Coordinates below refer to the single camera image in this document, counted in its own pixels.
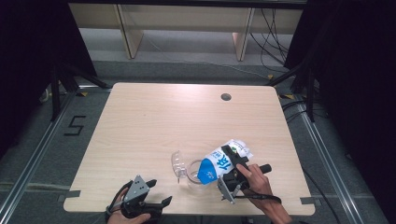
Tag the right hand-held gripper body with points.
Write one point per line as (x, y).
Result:
(232, 182)

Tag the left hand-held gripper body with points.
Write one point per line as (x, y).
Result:
(137, 189)

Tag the blue and white milk pouch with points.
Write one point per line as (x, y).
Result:
(214, 166)

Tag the person's right hand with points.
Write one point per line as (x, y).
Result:
(258, 185)

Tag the person's left hand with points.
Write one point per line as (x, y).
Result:
(127, 220)

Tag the grey tape strip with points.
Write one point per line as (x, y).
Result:
(309, 200)
(70, 195)

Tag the black tape floor mark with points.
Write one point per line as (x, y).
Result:
(74, 126)

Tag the black metal stand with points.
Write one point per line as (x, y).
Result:
(56, 93)
(309, 93)

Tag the black curtain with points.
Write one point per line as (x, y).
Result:
(355, 77)
(28, 62)

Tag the light wooden shelf unit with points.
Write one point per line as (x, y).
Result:
(186, 17)

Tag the metal floor rail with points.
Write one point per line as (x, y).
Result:
(37, 149)
(320, 149)

